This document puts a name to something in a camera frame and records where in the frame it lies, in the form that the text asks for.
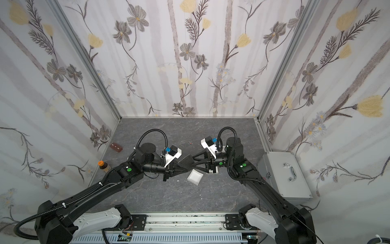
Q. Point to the brown bottle orange cap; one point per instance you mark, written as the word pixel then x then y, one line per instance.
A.
pixel 104 166

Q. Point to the white jewelry box lid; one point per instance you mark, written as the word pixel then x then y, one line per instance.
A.
pixel 215 170

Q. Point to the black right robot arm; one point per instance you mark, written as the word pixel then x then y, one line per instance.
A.
pixel 268 195

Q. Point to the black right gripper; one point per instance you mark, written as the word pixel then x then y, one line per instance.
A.
pixel 212 163

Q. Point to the small brown red box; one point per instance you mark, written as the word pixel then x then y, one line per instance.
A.
pixel 116 147

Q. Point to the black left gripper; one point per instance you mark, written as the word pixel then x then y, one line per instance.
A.
pixel 167 170

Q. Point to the white box base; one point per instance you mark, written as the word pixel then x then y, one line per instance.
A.
pixel 195 177

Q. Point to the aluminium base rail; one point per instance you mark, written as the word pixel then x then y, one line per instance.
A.
pixel 252 227

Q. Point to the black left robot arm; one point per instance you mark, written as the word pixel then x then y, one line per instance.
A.
pixel 66 220

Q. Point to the silver metal case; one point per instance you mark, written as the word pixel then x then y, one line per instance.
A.
pixel 282 171

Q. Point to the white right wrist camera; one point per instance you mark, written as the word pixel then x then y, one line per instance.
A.
pixel 209 143

